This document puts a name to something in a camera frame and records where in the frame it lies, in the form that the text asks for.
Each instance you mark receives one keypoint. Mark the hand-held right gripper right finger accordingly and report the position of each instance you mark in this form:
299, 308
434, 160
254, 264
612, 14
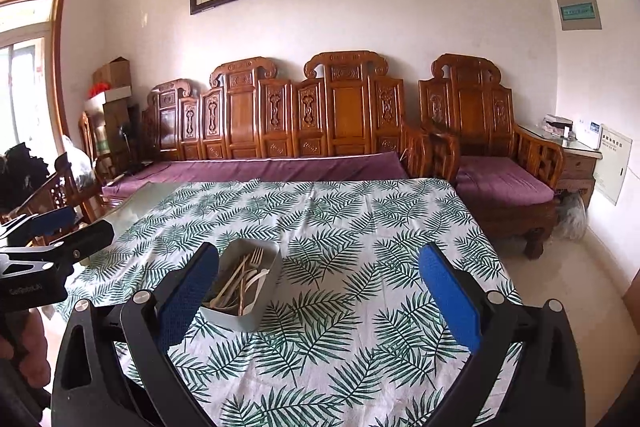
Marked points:
447, 299

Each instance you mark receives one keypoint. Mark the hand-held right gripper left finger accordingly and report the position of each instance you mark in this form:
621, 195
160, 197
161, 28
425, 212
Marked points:
186, 294

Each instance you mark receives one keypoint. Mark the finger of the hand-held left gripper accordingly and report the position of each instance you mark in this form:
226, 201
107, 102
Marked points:
90, 237
52, 219

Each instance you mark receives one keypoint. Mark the wooden chopstick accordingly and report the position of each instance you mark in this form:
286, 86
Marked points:
230, 279
224, 292

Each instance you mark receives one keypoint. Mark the grey rectangular container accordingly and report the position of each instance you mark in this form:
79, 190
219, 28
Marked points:
260, 309

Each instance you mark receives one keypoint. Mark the white plastic spoon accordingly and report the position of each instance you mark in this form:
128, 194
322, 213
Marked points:
261, 279

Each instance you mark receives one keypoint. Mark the person's left hand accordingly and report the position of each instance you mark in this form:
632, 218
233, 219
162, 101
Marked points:
32, 342

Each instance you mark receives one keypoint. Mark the carved dark wooden chair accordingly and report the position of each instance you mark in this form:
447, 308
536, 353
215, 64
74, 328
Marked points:
60, 192

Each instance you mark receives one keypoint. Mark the black bags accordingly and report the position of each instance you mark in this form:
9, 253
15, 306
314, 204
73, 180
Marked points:
22, 172

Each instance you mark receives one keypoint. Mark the translucent plastic bag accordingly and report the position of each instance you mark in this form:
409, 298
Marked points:
77, 162

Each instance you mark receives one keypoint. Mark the tall cardboard box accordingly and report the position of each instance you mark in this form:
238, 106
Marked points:
120, 127

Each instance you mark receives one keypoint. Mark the leaf print tablecloth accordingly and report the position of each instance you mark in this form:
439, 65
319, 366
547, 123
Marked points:
340, 347

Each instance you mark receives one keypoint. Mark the purple armchair cushion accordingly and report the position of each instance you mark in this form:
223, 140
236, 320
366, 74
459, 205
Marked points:
500, 177

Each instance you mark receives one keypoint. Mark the white flat box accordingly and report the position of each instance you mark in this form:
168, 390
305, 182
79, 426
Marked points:
112, 98

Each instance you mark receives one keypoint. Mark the red flowers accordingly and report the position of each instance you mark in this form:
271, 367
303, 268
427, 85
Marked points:
99, 88

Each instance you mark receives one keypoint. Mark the purple sofa cushion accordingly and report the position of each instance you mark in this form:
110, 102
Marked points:
260, 169

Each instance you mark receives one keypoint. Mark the clear plastic bag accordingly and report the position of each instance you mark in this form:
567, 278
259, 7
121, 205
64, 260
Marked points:
571, 217

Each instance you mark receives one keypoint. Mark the wooden framed window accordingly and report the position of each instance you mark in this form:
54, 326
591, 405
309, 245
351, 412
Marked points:
27, 67

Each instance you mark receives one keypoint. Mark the brown cardboard box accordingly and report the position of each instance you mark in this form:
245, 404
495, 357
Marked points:
112, 73

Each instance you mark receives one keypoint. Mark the wooden side table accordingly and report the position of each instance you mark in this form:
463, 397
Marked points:
575, 164

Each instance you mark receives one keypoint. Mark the carved wooden sofa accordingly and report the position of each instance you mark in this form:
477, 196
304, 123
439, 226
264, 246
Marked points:
245, 117

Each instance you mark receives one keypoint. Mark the carved wooden armchair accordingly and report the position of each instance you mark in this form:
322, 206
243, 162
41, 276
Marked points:
472, 104

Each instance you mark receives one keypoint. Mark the white device with screen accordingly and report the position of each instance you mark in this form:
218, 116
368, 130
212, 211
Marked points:
589, 133

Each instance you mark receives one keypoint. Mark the grey wall box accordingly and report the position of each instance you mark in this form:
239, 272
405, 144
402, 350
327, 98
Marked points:
579, 9

